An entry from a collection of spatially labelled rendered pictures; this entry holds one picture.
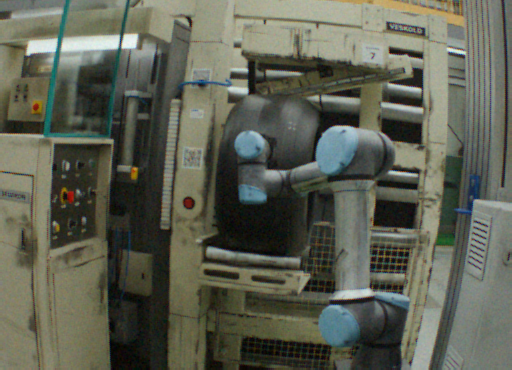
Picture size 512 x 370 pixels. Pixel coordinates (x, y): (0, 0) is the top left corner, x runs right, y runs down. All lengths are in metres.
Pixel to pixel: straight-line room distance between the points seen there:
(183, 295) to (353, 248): 1.12
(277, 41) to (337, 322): 1.46
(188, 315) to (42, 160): 0.95
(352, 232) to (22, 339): 1.17
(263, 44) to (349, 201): 1.29
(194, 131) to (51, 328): 0.99
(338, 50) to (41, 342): 1.66
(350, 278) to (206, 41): 1.25
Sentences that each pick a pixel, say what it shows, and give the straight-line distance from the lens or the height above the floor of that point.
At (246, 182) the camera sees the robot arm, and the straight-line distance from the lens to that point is 1.94.
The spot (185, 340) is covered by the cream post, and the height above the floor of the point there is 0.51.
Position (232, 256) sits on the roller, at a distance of 2.47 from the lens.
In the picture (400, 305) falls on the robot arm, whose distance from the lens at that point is 1.72.
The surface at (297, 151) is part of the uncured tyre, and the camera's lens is 2.31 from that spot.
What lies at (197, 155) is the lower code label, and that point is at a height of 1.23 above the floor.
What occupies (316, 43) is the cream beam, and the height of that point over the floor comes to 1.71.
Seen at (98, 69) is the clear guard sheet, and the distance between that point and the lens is 2.37.
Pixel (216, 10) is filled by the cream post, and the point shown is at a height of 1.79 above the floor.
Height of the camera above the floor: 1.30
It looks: 3 degrees down
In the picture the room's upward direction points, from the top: 5 degrees clockwise
